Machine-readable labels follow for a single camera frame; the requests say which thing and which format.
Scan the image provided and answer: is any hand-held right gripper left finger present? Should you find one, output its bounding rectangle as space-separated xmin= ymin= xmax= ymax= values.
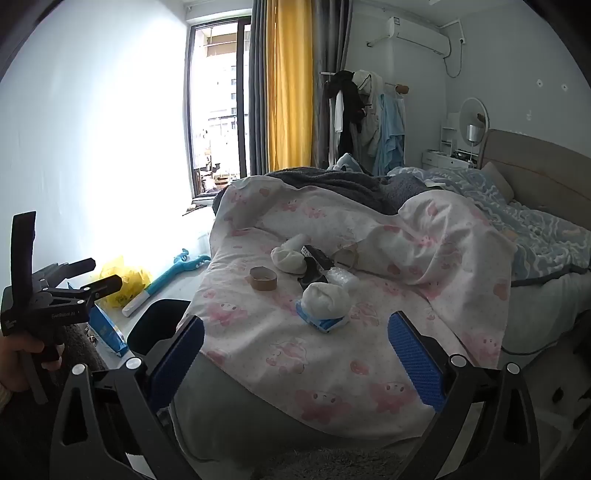
xmin=48 ymin=315 xmax=206 ymax=480

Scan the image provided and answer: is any pink printed blanket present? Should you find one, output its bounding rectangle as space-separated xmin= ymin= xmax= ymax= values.
xmin=178 ymin=175 xmax=520 ymax=439

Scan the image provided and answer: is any grey shaggy rug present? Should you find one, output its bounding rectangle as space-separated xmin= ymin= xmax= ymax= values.
xmin=252 ymin=447 xmax=411 ymax=480

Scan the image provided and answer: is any blue patterned quilt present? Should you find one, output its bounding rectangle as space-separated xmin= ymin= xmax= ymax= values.
xmin=388 ymin=166 xmax=591 ymax=282

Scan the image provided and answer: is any window with dark frame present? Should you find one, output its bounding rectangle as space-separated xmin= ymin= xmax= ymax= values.
xmin=187 ymin=18 xmax=252 ymax=208

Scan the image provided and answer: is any round white mirror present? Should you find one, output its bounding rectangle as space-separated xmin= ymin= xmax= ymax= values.
xmin=458 ymin=97 xmax=489 ymax=148

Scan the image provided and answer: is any beige tape ring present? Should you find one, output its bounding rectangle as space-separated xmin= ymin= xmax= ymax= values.
xmin=333 ymin=244 xmax=362 ymax=268

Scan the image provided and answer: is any white air conditioner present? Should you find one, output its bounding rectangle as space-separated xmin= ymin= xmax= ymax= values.
xmin=367 ymin=16 xmax=451 ymax=58

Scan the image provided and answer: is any grey curtain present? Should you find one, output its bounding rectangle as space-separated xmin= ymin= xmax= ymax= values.
xmin=309 ymin=0 xmax=354 ymax=169
xmin=248 ymin=0 xmax=278 ymax=176

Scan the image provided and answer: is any blue and white toy stick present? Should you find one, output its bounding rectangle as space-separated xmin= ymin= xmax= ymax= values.
xmin=121 ymin=248 xmax=212 ymax=318

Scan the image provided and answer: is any white hanging jacket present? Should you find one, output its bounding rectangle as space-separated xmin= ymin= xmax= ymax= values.
xmin=353 ymin=70 xmax=385 ymax=157

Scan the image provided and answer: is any white vanity desk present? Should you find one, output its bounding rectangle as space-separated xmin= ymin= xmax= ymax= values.
xmin=421 ymin=148 xmax=479 ymax=170

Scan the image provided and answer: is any black curved plastic handle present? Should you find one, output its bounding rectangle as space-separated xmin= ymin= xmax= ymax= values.
xmin=298 ymin=268 xmax=331 ymax=291

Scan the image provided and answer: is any person's left hand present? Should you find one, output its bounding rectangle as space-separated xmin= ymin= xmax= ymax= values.
xmin=0 ymin=335 xmax=63 ymax=393

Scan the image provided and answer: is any clear plastic bag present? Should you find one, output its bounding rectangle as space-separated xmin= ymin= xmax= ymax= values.
xmin=325 ymin=267 xmax=361 ymax=291

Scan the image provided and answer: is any yellow curtain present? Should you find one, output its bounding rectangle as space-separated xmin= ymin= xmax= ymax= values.
xmin=265 ymin=0 xmax=315 ymax=171

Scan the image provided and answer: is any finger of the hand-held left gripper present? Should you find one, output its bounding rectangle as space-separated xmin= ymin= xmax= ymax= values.
xmin=32 ymin=257 xmax=97 ymax=289
xmin=46 ymin=274 xmax=124 ymax=308

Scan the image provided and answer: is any small white tissue ball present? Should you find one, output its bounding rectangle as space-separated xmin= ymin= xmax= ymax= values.
xmin=270 ymin=246 xmax=306 ymax=277

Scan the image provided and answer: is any yellow plastic bag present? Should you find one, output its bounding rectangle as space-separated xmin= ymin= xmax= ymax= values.
xmin=95 ymin=256 xmax=153 ymax=310

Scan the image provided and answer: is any blue tissue packet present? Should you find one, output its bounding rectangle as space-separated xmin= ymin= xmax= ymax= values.
xmin=295 ymin=299 xmax=349 ymax=334

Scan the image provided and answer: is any light blue hanging garment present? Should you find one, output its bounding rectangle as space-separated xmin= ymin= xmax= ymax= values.
xmin=370 ymin=92 xmax=407 ymax=176

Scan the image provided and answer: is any black tissue packet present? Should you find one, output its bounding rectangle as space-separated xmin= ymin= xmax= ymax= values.
xmin=301 ymin=244 xmax=334 ymax=273

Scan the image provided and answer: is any blue cardboard box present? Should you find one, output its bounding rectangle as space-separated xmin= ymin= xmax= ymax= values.
xmin=88 ymin=305 xmax=129 ymax=357

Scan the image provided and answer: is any beige pillow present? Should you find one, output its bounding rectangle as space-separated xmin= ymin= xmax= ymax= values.
xmin=480 ymin=161 xmax=515 ymax=204

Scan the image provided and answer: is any white clothes rack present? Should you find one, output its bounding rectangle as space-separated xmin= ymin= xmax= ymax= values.
xmin=321 ymin=69 xmax=411 ymax=169

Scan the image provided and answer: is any black waste bin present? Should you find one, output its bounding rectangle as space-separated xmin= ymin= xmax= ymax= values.
xmin=127 ymin=299 xmax=192 ymax=358

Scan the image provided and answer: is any dark grey fleece blanket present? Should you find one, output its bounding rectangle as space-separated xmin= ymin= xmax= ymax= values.
xmin=212 ymin=167 xmax=432 ymax=217

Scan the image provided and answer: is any brown tape roll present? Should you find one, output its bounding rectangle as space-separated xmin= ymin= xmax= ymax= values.
xmin=249 ymin=266 xmax=279 ymax=291

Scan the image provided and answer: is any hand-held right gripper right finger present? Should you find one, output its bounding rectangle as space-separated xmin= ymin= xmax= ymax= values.
xmin=387 ymin=310 xmax=541 ymax=480

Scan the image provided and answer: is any beige bed headboard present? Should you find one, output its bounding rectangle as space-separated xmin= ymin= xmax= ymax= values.
xmin=475 ymin=129 xmax=591 ymax=232

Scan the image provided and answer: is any light blue cloth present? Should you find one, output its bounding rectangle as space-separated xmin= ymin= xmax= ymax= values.
xmin=333 ymin=153 xmax=372 ymax=175

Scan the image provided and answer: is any white desk organizer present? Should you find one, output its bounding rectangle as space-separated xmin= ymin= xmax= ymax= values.
xmin=440 ymin=114 xmax=463 ymax=155

